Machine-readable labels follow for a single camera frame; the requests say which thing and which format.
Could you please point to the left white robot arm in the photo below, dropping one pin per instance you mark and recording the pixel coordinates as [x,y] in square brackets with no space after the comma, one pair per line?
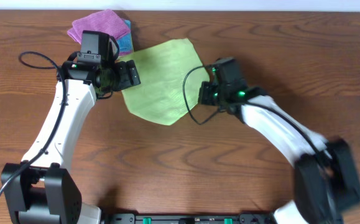
[40,188]

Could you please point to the folded blue cloth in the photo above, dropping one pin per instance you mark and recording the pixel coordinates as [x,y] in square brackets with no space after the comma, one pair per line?
[125,43]

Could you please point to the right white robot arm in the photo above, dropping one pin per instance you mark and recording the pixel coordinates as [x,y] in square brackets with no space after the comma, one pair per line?
[326,179]

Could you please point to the folded purple cloth on top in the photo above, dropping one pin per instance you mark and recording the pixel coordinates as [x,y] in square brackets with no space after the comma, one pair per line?
[106,21]

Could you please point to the folded purple cloth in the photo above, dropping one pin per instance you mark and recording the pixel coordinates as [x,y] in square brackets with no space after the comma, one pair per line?
[121,54]
[106,21]

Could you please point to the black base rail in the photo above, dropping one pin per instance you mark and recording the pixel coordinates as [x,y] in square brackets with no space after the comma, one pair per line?
[243,218]

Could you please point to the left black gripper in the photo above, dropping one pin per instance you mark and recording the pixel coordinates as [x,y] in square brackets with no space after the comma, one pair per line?
[125,81]

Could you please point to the light green microfiber cloth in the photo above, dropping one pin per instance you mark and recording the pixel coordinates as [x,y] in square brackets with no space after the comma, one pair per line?
[171,75]

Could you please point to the folded purple cloth lower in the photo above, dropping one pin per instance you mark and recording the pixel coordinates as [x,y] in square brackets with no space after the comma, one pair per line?
[121,54]

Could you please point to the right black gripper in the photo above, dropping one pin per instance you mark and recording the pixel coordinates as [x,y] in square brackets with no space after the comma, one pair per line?
[204,96]

